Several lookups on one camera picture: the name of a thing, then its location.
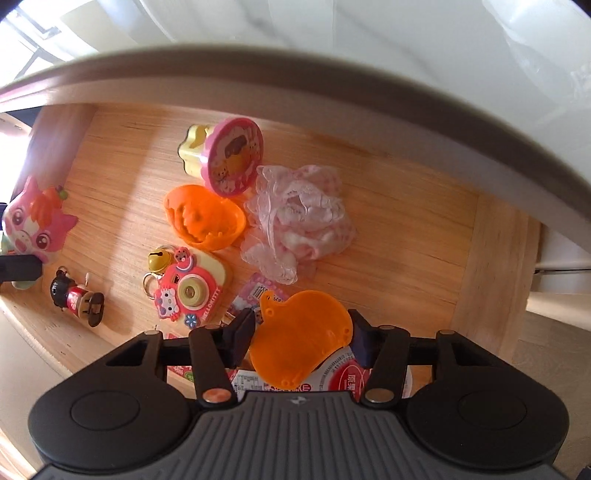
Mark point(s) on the plastic wrapper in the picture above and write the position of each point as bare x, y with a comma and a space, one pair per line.
300, 217

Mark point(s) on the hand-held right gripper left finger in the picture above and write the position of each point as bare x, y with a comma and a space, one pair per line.
242, 337

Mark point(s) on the pink pig toy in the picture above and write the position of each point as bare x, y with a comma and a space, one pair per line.
37, 221

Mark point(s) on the yellow pink toy cup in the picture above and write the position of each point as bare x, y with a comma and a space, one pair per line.
231, 154

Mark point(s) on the white packet with red label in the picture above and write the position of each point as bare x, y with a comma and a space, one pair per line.
344, 376

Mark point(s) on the orange plastic shell half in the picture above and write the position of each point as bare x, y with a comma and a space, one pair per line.
203, 217
300, 337

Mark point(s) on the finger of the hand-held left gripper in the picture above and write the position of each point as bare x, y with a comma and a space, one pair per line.
18, 267

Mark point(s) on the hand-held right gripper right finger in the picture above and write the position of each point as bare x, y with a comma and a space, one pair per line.
362, 341

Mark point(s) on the wind-up figure toy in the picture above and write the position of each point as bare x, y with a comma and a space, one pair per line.
76, 297

